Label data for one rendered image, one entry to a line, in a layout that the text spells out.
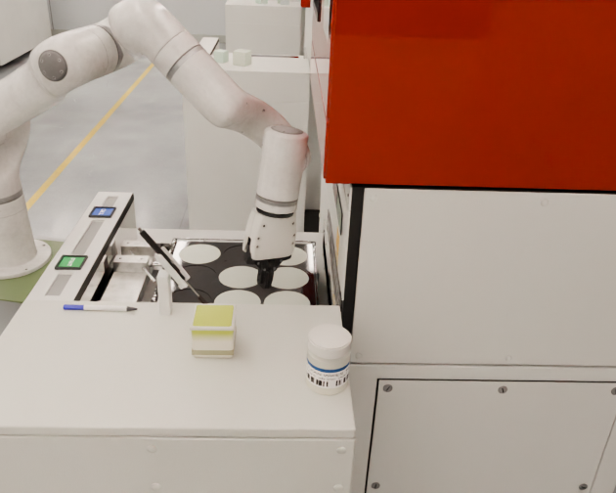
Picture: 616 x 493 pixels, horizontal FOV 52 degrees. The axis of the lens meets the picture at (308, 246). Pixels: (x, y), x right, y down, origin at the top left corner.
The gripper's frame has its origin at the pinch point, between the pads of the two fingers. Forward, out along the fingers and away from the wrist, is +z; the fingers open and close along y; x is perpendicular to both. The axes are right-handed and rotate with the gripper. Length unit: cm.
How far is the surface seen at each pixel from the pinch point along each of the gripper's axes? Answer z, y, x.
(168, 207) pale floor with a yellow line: 88, -81, -247
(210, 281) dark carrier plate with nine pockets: 8.7, 4.0, -16.4
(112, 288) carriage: 13.3, 23.1, -27.0
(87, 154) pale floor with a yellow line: 91, -63, -365
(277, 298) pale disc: 7.3, -5.5, -2.5
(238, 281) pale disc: 7.9, -1.4, -13.3
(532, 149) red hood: -37, -32, 31
